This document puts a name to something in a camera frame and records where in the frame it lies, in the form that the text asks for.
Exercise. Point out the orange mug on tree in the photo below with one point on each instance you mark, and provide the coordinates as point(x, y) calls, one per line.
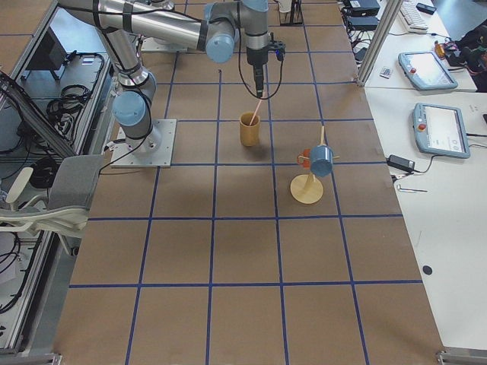
point(303, 158)

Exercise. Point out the aluminium frame post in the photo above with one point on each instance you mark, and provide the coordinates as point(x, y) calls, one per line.
point(390, 11)

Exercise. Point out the bamboo chopstick holder cup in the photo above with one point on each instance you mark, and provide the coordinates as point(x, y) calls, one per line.
point(249, 129)

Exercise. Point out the teach pendant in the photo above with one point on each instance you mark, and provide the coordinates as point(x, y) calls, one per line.
point(426, 71)
point(440, 130)

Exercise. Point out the small black power brick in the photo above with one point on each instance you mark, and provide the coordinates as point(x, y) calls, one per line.
point(401, 163)

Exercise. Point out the pink chopstick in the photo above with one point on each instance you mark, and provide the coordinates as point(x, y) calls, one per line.
point(255, 112)

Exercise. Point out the blue mug on tree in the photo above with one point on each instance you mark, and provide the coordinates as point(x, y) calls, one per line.
point(321, 160)

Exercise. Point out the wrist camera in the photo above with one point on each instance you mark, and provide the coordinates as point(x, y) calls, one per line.
point(278, 48)

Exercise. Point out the wooden mug tree stand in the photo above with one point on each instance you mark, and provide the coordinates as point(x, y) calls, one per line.
point(307, 188)

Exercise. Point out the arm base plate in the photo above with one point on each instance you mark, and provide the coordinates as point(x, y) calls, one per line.
point(156, 150)
point(151, 44)

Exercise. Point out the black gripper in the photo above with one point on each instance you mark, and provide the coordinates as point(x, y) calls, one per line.
point(254, 57)

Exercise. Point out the teach pendant far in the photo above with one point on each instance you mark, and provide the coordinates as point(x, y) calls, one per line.
point(426, 71)

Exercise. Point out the teach pendant near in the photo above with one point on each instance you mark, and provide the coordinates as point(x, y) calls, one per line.
point(440, 130)

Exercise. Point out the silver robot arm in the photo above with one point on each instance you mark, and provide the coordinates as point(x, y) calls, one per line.
point(215, 35)

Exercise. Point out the black wire mug rack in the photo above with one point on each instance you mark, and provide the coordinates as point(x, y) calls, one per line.
point(290, 13)

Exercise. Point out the grey office chair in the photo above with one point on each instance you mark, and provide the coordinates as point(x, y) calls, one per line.
point(64, 210)

